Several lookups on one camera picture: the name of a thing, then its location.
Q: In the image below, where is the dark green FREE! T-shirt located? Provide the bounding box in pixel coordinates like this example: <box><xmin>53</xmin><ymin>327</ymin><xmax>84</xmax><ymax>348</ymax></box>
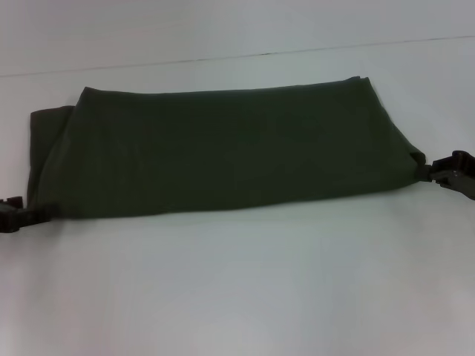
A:
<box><xmin>28</xmin><ymin>76</ymin><xmax>427</xmax><ymax>223</ymax></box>

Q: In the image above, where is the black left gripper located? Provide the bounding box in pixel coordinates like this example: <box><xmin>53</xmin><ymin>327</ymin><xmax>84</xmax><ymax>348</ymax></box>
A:
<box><xmin>0</xmin><ymin>195</ymin><xmax>60</xmax><ymax>235</ymax></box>

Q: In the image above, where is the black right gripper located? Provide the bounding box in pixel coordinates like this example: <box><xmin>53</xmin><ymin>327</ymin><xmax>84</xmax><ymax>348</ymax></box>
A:
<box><xmin>412</xmin><ymin>149</ymin><xmax>475</xmax><ymax>202</ymax></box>

